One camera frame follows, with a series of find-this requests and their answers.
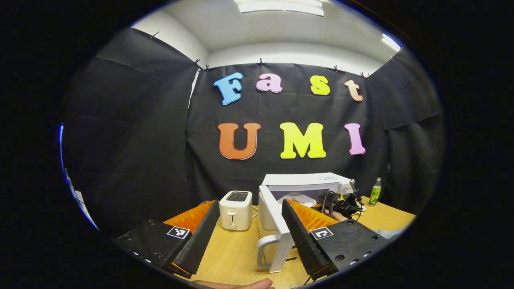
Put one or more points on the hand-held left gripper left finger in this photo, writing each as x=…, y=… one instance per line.
x=202, y=237

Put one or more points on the black backdrop cloth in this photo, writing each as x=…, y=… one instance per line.
x=140, y=140

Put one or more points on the green labelled drink bottle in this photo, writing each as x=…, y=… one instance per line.
x=375, y=194

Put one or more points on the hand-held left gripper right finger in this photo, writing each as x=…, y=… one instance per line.
x=303, y=241

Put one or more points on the small ceiling light panel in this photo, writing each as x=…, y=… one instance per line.
x=391, y=42

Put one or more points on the cream toaster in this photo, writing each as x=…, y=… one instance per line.
x=235, y=212

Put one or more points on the white microwave oven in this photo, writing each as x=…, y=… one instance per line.
x=269, y=212

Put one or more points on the large ceiling light panel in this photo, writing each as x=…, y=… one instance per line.
x=281, y=6

